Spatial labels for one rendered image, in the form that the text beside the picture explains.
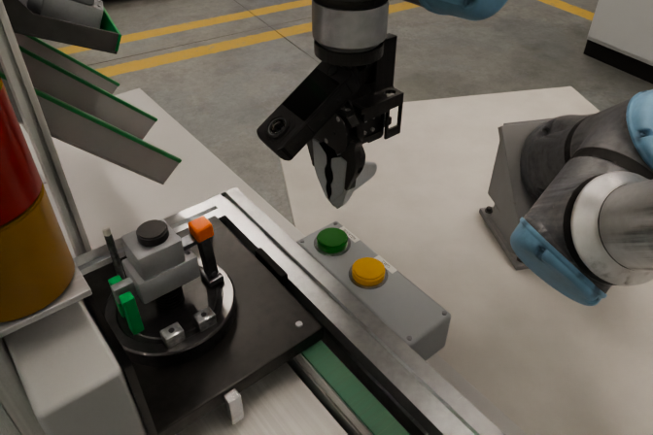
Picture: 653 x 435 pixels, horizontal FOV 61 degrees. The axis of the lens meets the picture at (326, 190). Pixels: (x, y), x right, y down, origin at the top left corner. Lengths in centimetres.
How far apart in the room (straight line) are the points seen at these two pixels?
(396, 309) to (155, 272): 27
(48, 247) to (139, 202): 73
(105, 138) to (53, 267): 48
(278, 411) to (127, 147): 38
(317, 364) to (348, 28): 35
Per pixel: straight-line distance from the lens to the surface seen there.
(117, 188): 104
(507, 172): 85
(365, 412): 59
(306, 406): 63
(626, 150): 68
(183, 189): 100
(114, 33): 69
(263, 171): 250
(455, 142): 113
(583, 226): 60
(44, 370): 29
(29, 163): 25
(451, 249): 88
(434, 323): 64
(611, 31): 375
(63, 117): 73
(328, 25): 54
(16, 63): 67
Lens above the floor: 145
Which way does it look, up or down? 38 degrees down
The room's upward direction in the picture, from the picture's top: straight up
